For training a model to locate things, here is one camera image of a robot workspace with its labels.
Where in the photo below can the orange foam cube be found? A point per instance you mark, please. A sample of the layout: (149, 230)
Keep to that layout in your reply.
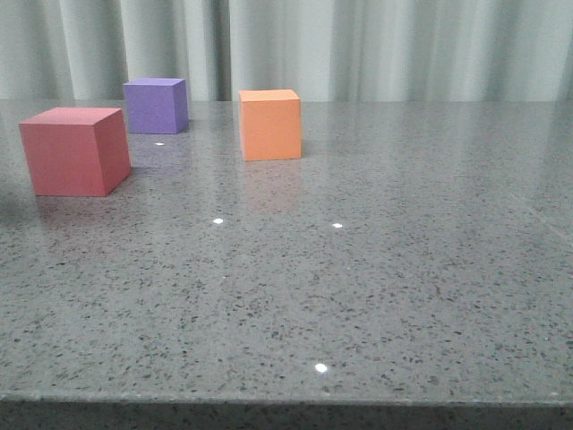
(270, 124)

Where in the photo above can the purple foam cube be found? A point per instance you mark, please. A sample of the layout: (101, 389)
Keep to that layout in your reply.
(156, 105)

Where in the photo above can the red foam cube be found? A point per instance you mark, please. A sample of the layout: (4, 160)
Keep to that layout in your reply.
(76, 151)

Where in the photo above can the pale green curtain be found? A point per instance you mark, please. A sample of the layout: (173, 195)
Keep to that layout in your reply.
(324, 50)

